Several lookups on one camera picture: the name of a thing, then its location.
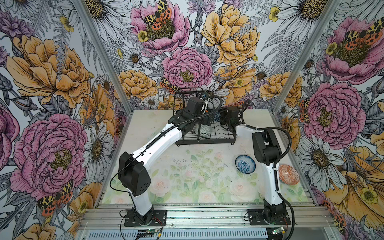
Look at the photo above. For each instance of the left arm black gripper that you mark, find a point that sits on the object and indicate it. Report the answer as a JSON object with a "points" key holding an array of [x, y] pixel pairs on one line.
{"points": [[206, 121]]}

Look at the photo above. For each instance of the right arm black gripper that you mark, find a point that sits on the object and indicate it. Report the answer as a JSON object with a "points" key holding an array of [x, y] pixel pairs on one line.
{"points": [[223, 111]]}

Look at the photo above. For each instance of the blue floral ceramic bowl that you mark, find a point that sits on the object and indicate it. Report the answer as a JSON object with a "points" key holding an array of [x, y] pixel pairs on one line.
{"points": [[245, 164]]}

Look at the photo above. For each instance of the red patterned ceramic bowl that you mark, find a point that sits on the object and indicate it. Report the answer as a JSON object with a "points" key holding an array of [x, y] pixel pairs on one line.
{"points": [[288, 175]]}

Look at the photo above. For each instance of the green patterned ceramic bowl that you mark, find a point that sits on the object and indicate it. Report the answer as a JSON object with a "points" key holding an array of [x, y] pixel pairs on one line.
{"points": [[205, 131]]}

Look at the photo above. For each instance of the dark blue patterned bowl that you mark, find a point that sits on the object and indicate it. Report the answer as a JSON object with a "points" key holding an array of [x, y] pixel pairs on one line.
{"points": [[217, 116]]}

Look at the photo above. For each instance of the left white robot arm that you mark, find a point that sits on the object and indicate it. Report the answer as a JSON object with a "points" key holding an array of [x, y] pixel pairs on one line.
{"points": [[133, 171]]}

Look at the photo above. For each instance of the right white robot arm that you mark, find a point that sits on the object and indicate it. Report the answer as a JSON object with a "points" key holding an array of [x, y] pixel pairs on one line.
{"points": [[270, 145]]}

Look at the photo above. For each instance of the black metal dish rack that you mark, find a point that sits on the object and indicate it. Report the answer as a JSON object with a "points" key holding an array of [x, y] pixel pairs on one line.
{"points": [[214, 129]]}

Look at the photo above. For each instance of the green circuit board right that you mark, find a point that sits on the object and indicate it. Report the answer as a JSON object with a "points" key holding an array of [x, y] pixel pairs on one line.
{"points": [[278, 231]]}

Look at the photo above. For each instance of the aluminium front rail frame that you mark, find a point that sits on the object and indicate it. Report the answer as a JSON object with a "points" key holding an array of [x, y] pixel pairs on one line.
{"points": [[209, 222]]}

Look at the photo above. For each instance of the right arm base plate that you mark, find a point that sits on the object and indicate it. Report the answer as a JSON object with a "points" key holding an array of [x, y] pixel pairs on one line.
{"points": [[266, 217]]}

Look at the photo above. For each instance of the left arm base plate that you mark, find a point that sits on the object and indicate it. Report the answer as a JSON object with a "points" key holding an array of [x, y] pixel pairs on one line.
{"points": [[154, 218]]}

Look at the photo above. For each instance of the aluminium corner post right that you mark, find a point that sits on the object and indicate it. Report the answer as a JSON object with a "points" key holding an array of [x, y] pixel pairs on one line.
{"points": [[320, 27]]}

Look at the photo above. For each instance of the aluminium corner post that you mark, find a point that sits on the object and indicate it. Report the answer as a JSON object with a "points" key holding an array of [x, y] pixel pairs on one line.
{"points": [[94, 36], [320, 27]]}

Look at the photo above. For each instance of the aluminium corner post left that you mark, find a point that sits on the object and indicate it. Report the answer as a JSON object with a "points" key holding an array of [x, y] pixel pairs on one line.
{"points": [[94, 36]]}

